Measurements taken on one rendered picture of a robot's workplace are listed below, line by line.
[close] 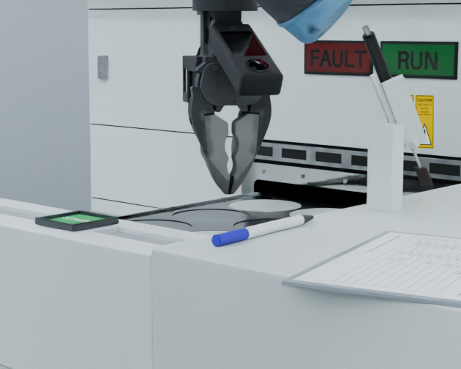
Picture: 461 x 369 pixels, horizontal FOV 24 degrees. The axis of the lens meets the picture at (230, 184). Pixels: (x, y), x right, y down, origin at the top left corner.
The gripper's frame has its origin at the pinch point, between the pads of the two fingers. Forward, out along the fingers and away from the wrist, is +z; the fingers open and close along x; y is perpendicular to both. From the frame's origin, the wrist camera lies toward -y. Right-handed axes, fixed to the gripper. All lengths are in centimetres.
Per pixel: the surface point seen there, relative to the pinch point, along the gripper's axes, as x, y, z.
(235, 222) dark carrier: -5.3, 15.3, 7.3
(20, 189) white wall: -12, 339, 51
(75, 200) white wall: -30, 309, 52
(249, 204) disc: -11.2, 27.6, 7.3
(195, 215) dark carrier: -1.9, 21.8, 7.4
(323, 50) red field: -22.9, 30.0, -13.7
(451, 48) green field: -33.3, 12.6, -14.2
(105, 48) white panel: 1, 70, -13
